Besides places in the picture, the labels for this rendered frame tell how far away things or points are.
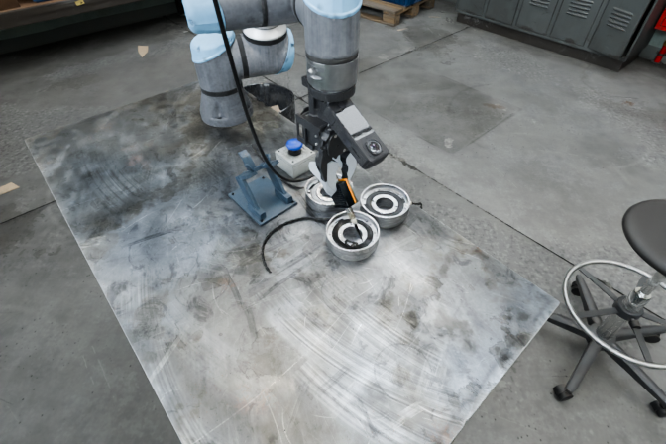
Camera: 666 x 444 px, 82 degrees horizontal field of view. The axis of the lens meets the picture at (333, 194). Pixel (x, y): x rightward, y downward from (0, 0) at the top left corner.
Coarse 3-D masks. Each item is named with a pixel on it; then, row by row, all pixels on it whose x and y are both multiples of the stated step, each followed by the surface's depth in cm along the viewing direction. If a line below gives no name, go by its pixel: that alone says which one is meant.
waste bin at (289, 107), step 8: (248, 88) 206; (256, 88) 208; (264, 88) 208; (272, 88) 208; (280, 88) 205; (256, 96) 210; (264, 96) 210; (272, 96) 211; (280, 96) 208; (288, 96) 202; (272, 104) 214; (280, 104) 211; (288, 104) 204; (280, 112) 186; (288, 112) 191
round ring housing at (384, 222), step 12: (372, 192) 85; (396, 192) 85; (360, 204) 82; (372, 204) 82; (384, 204) 85; (396, 204) 82; (408, 204) 80; (372, 216) 79; (384, 216) 78; (396, 216) 78; (384, 228) 81
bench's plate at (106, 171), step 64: (64, 128) 109; (128, 128) 109; (192, 128) 109; (256, 128) 109; (64, 192) 89; (128, 192) 89; (192, 192) 89; (128, 256) 76; (192, 256) 76; (256, 256) 76; (320, 256) 76; (384, 256) 76; (448, 256) 76; (128, 320) 66; (192, 320) 66; (256, 320) 66; (320, 320) 66; (384, 320) 66; (448, 320) 66; (512, 320) 66; (192, 384) 58; (256, 384) 58; (320, 384) 58; (384, 384) 58; (448, 384) 58
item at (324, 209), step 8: (312, 184) 87; (352, 184) 85; (320, 192) 86; (312, 200) 81; (328, 200) 83; (312, 208) 83; (320, 208) 82; (328, 208) 81; (336, 208) 81; (344, 208) 83
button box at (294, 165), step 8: (280, 152) 93; (288, 152) 92; (296, 152) 92; (304, 152) 93; (312, 152) 93; (280, 160) 93; (288, 160) 91; (296, 160) 91; (304, 160) 92; (312, 160) 94; (288, 168) 92; (296, 168) 91; (304, 168) 93; (296, 176) 93
